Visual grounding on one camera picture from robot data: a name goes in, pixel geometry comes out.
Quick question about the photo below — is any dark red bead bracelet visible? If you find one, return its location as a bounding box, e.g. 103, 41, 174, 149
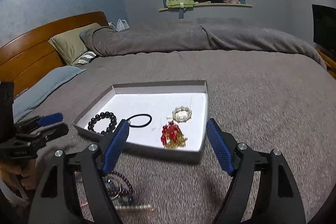
106, 170, 134, 200

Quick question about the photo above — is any large black bead bracelet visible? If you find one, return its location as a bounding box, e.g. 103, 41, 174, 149
87, 111, 117, 135

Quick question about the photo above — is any black hair tie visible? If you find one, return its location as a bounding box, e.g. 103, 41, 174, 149
127, 113, 153, 128

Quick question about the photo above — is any red bead gold tassel jewelry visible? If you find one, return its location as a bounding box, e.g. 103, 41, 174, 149
161, 121, 187, 149

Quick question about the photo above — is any pearl gold bracelet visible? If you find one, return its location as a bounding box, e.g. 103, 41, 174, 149
171, 105, 193, 123

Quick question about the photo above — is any person's left hand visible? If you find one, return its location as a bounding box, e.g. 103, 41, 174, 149
1, 159, 37, 192

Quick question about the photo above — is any grey bedspread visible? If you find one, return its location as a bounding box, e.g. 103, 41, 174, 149
33, 50, 334, 223

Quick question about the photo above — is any wooden headboard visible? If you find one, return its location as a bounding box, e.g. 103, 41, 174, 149
1, 11, 108, 95

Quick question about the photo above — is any striped grey white pillow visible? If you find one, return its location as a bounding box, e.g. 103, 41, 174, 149
75, 51, 97, 67

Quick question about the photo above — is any white shallow tray box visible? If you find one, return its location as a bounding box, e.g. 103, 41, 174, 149
72, 80, 209, 164

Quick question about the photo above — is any olive green pillow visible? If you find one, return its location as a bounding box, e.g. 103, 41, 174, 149
49, 23, 101, 66

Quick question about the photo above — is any white plastic bag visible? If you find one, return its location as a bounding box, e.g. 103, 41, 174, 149
116, 19, 130, 32

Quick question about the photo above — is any grey rolled duvet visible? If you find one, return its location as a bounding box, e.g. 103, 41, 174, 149
79, 18, 326, 67

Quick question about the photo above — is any wooden tv stand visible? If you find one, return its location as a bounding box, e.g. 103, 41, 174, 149
317, 48, 336, 79

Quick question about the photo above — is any wooden window sill shelf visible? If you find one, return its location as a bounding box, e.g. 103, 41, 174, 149
158, 3, 252, 12

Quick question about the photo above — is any pink flower cloth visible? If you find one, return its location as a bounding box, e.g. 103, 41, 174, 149
223, 0, 240, 5

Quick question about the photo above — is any black television screen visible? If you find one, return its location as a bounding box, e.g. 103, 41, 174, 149
312, 5, 336, 53

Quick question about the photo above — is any green folded cloth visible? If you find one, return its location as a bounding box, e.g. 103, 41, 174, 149
166, 0, 195, 9

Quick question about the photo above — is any black left camera box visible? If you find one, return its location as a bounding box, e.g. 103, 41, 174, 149
0, 81, 14, 143

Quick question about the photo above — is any dark blue bead bracelet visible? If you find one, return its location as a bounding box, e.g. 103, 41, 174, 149
102, 177, 135, 205

